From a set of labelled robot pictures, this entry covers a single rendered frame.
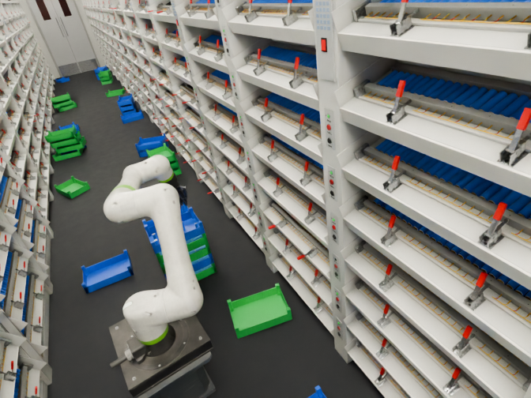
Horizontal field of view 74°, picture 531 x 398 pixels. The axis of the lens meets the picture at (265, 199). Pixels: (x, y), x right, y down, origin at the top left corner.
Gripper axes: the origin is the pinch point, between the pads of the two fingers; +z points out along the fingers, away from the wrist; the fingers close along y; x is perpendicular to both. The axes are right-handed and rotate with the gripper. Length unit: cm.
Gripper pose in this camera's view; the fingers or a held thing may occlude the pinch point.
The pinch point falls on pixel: (182, 200)
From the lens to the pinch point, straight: 212.6
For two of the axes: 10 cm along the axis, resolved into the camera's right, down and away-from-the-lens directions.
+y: 9.9, -1.1, -1.0
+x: -0.4, -8.5, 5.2
